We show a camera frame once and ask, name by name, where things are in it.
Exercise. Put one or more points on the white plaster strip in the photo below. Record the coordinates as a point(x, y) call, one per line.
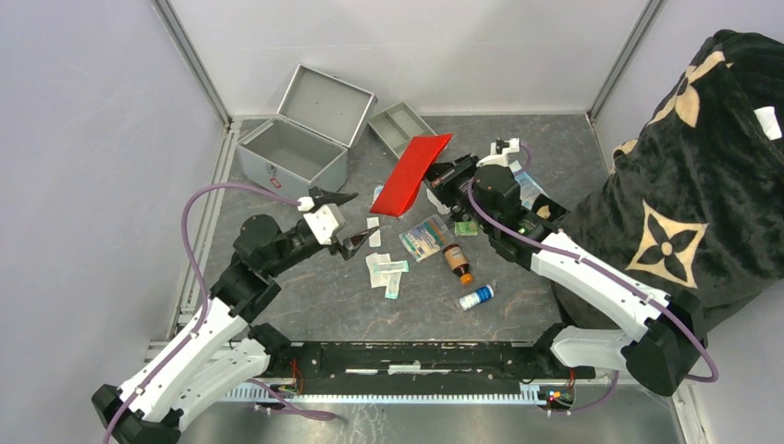
point(373, 224)

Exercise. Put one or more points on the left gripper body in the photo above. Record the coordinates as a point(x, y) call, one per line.
point(336, 244)

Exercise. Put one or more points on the green small box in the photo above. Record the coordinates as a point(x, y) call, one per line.
point(466, 229)

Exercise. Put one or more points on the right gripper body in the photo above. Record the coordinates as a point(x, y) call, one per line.
point(452, 186)

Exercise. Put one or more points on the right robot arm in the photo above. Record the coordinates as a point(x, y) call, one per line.
point(658, 338)

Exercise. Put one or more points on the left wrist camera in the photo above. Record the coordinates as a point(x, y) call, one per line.
point(324, 220)

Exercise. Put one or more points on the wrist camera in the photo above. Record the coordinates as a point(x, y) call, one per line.
point(324, 220)
point(500, 151)

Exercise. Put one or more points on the bandage box packet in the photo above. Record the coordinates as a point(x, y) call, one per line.
point(427, 238)

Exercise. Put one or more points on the blue plasters bag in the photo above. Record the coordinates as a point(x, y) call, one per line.
point(377, 191)

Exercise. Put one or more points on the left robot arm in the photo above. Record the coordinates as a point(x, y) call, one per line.
point(220, 348)

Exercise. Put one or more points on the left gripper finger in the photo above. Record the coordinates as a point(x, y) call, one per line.
point(351, 245)
point(321, 197)

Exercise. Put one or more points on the grey divider tray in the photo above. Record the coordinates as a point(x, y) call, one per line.
point(397, 125)

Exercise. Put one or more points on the brown medicine bottle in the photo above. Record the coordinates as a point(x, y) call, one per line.
point(458, 263)

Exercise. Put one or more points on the white blue small bottle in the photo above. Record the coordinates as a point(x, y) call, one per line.
point(481, 295)

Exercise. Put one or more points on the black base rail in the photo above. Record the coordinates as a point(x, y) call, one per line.
point(419, 368)

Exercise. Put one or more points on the red first aid pouch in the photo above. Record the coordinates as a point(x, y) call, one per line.
point(401, 189)

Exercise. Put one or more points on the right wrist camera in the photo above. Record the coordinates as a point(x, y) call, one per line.
point(500, 151)

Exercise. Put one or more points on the white teal wipe packets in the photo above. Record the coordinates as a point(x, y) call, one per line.
point(385, 273)

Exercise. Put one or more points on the black floral blanket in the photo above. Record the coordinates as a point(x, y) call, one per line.
point(695, 202)

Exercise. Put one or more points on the blue white gauze packet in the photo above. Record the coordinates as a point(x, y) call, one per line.
point(530, 189)

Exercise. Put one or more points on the grey metal case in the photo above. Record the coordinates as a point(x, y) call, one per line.
point(306, 143)

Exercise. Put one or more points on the white gauze pad bag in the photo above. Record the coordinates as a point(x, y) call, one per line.
point(439, 206)

